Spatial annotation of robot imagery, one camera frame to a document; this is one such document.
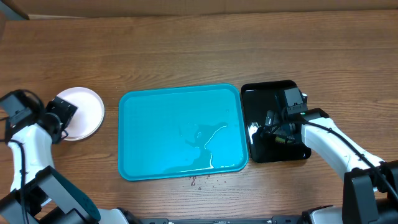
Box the green yellow sponge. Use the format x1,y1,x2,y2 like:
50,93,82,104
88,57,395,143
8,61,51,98
275,136,295,144

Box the white plate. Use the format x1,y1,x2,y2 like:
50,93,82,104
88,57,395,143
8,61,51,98
57,87,105,141

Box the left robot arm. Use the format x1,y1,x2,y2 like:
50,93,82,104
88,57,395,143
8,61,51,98
1,90,136,224

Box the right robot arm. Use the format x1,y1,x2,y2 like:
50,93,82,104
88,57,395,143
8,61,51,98
261,108,397,223

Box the black plastic tray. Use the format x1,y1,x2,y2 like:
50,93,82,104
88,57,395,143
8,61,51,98
241,80,312,163

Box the teal plastic tray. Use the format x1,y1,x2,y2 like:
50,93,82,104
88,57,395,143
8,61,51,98
118,84,249,181

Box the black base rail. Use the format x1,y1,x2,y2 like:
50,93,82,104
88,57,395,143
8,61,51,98
140,215,306,224

